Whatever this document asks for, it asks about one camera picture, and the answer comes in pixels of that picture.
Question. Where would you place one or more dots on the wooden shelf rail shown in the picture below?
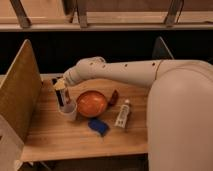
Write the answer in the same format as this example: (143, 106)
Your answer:
(105, 15)

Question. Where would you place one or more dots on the white tube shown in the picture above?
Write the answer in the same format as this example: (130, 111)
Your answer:
(122, 117)

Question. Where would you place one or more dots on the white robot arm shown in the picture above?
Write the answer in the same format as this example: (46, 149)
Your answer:
(179, 106)

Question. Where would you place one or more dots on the wooden side panel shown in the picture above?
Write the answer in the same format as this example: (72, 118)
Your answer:
(19, 90)

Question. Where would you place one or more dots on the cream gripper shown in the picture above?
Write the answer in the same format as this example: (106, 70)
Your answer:
(59, 85)

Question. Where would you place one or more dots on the white ceramic cup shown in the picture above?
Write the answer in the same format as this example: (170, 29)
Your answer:
(69, 111)

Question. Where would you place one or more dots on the blue cloth piece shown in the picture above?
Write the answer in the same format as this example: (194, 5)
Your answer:
(99, 126)

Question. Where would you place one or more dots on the orange bowl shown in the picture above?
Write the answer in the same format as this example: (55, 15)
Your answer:
(91, 103)

